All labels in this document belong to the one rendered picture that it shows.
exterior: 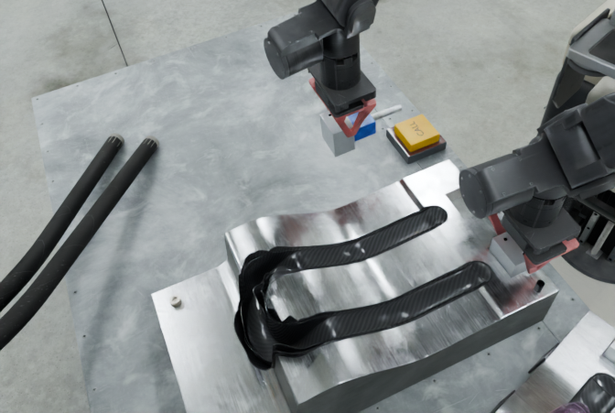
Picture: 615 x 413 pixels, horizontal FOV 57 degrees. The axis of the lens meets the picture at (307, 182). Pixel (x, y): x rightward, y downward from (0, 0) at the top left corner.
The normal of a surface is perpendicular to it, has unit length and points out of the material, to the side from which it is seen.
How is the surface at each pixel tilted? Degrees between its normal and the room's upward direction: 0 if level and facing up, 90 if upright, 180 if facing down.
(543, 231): 1
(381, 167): 0
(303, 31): 17
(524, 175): 28
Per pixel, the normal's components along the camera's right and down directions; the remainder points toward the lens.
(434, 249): -0.11, -0.62
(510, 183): 0.00, -0.21
